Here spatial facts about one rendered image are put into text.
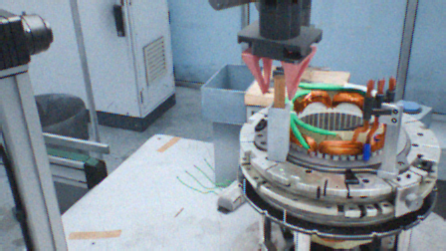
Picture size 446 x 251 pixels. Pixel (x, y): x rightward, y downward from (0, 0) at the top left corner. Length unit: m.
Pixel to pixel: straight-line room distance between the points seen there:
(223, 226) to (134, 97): 2.10
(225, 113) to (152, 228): 0.31
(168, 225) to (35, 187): 0.69
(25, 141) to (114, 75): 2.71
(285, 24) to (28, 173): 0.36
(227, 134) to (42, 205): 0.72
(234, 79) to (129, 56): 1.84
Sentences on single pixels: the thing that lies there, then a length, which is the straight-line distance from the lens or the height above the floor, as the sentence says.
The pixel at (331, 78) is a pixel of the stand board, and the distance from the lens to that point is 1.17.
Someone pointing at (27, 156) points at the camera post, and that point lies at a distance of 0.48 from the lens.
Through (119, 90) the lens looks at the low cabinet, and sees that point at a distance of 3.20.
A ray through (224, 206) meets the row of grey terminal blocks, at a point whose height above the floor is 0.79.
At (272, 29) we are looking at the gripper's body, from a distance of 0.66.
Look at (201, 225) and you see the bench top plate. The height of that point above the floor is 0.78.
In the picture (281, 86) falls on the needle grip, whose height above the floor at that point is 1.22.
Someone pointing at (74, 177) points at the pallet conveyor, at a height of 0.70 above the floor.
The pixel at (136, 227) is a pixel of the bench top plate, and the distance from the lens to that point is 1.17.
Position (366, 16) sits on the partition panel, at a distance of 3.11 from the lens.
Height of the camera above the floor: 1.49
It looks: 27 degrees down
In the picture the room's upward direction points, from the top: 2 degrees counter-clockwise
